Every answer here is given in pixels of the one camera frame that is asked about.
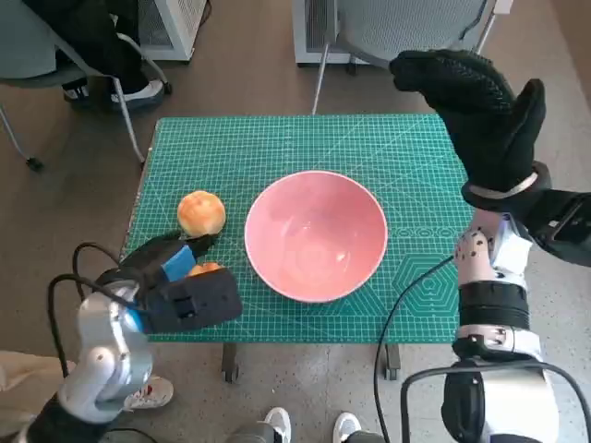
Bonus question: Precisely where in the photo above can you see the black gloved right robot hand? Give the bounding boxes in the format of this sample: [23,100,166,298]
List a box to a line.
[389,48,547,193]

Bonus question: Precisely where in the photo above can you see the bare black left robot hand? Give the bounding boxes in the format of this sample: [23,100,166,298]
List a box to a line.
[119,230,221,296]

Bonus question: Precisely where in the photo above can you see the long toy bread loaf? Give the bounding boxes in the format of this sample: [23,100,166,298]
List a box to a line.
[187,261,223,277]

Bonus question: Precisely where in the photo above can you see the round toy bread bun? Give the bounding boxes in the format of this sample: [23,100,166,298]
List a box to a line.
[177,189,227,237]

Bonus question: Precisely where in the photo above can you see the pink bowl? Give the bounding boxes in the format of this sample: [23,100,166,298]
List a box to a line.
[243,169,389,305]

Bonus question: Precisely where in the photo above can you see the black table foot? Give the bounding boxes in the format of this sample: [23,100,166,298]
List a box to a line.
[382,343,402,380]
[221,343,241,383]

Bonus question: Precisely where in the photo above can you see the grey mesh office chair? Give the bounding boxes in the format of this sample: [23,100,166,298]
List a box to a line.
[311,0,498,116]

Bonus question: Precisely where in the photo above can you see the green cutting mat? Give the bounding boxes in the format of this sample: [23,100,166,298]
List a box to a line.
[118,114,476,345]

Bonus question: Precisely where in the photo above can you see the person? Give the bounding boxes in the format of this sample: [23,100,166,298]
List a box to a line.
[228,405,366,443]
[0,350,175,443]
[20,0,165,110]

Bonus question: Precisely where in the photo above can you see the white grilled air purifier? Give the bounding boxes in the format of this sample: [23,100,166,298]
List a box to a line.
[138,0,209,61]
[293,0,355,66]

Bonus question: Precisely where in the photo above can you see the grey plastic chair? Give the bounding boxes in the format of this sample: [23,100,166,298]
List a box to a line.
[0,0,173,173]

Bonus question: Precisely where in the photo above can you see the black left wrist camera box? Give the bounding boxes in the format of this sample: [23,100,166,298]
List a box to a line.
[140,265,244,333]

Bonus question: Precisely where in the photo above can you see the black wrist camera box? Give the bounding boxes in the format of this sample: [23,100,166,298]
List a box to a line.
[525,188,591,267]
[140,265,244,333]

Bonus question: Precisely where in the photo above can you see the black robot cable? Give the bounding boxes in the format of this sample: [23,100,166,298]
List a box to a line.
[47,273,144,377]
[72,242,126,290]
[400,362,583,443]
[372,256,458,443]

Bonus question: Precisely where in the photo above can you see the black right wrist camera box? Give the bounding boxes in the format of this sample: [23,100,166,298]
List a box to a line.
[525,188,591,267]

